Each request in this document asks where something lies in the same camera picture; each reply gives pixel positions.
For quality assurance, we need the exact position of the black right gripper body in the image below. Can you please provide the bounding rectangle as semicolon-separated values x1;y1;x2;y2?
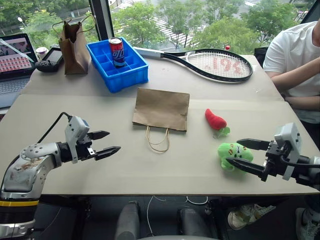
260;140;289;183

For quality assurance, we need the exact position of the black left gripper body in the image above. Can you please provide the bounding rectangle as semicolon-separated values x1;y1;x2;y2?
76;133;97;161

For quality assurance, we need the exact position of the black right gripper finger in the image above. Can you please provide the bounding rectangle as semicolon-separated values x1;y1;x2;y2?
235;138;272;152
225;157;267;179

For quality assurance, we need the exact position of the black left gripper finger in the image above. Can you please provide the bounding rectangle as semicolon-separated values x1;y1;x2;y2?
87;130;111;141
94;146;122;162

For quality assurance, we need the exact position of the flat brown paper bag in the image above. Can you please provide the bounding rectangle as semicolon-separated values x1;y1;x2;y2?
131;87;191;154

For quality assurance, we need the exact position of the crumpled brown paper bag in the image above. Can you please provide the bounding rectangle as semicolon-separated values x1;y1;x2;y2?
51;14;97;76

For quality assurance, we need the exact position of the green plush toy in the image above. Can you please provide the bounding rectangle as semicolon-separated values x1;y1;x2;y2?
216;142;254;173

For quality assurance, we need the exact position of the white and green sneaker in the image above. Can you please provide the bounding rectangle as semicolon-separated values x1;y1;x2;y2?
295;207;320;240
227;203;276;231

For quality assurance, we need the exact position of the red chili plush toy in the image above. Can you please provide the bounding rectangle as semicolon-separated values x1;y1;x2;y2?
204;107;231;139

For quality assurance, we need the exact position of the blue plastic divided crate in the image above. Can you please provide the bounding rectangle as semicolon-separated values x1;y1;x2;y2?
85;36;150;94

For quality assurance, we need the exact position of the dark rounded grey shape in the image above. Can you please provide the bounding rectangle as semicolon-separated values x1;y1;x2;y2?
114;200;141;240
177;207;214;239

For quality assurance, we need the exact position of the red and blue soda can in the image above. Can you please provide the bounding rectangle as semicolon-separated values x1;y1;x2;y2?
108;37;126;69

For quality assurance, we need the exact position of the black handheld game console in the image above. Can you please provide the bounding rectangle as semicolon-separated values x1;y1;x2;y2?
34;47;65;74

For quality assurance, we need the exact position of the black chair back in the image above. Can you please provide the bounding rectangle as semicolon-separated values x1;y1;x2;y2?
254;46;270;68

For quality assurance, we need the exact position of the white lidded cup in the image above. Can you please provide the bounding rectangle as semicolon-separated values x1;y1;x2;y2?
35;46;50;62

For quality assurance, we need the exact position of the person in white T-shirt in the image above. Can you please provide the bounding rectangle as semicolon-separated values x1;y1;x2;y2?
262;20;320;124

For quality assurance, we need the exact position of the grey laptop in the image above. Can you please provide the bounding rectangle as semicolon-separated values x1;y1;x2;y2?
0;33;39;109

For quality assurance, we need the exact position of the black and white tennis racket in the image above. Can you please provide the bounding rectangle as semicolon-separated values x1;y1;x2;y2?
132;45;254;84

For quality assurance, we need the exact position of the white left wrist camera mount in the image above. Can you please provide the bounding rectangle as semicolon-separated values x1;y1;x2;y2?
64;115;91;165

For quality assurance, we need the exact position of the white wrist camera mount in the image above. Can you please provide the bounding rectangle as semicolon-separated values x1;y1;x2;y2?
273;122;302;181
64;115;91;165

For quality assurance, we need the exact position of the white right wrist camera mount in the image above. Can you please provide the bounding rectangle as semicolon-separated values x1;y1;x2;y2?
273;122;302;181

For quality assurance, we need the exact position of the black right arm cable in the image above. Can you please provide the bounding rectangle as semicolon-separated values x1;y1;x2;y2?
279;149;320;169

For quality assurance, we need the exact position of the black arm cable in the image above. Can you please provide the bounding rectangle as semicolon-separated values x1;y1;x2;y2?
279;149;320;169
36;112;74;145

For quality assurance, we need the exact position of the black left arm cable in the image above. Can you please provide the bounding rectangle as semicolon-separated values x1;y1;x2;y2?
36;112;74;145

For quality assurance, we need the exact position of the white cable under table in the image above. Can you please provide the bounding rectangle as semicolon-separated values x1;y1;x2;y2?
185;195;209;205
146;195;168;236

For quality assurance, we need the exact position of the black window frame post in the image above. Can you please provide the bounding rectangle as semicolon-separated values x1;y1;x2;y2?
88;0;115;44

